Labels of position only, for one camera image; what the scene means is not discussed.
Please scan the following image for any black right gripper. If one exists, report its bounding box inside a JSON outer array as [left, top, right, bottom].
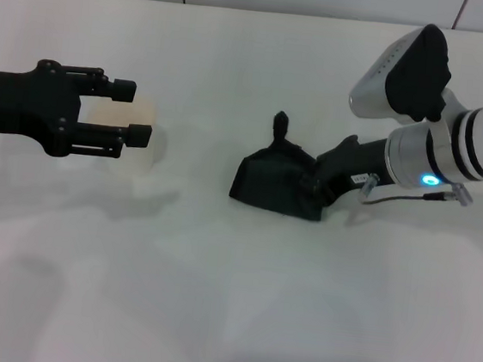
[[297, 129, 397, 214]]

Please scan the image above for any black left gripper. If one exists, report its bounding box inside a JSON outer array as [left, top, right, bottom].
[[0, 54, 159, 169]]

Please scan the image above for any white paper cup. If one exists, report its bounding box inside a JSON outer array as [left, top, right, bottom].
[[82, 90, 173, 179]]

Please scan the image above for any dark blue rag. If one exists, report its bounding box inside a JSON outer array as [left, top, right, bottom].
[[225, 106, 336, 225]]

